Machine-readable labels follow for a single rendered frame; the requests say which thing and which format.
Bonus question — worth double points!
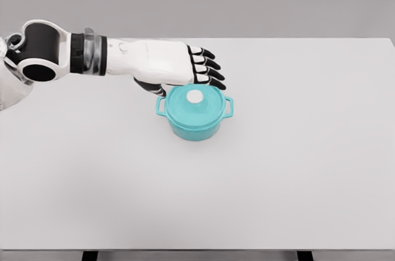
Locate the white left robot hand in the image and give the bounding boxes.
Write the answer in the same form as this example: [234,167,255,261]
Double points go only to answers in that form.
[133,39,226,98]

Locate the teal pot lid white knob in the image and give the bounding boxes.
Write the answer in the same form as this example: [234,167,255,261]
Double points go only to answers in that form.
[164,85,226,129]

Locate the teal pot with handles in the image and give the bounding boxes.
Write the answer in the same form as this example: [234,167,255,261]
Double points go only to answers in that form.
[156,95,235,142]

